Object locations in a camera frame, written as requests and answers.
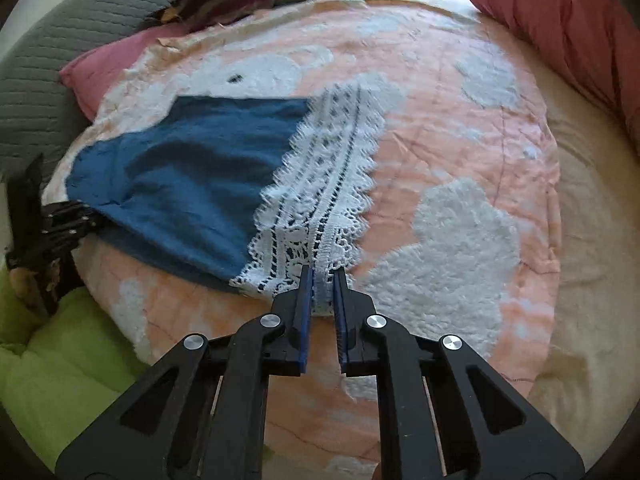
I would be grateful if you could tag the red rolled duvet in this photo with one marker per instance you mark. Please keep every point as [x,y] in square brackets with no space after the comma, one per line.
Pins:
[565,25]

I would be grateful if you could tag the blue pants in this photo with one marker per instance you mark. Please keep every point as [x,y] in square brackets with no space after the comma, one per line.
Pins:
[200,175]

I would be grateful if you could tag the pink pillow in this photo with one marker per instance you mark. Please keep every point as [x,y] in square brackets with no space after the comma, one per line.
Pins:
[100,67]

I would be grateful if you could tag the person's left hand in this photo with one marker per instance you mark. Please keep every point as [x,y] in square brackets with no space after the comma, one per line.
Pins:
[22,285]

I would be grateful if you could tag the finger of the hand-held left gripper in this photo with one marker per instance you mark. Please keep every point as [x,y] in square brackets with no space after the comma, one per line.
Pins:
[67,240]
[70,211]

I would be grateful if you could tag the grey quilted pillow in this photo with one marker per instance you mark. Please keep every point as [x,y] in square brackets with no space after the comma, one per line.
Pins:
[55,55]

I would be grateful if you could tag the person's left forearm green sleeve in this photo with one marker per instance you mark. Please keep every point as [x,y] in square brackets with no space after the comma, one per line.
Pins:
[12,310]

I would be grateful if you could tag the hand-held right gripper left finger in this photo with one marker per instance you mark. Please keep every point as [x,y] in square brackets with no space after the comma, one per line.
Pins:
[303,320]

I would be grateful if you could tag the peach and white fleece blanket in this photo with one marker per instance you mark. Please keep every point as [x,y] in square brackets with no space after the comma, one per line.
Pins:
[450,170]

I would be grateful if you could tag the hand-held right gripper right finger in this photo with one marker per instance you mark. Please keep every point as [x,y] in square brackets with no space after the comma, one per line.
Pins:
[341,320]

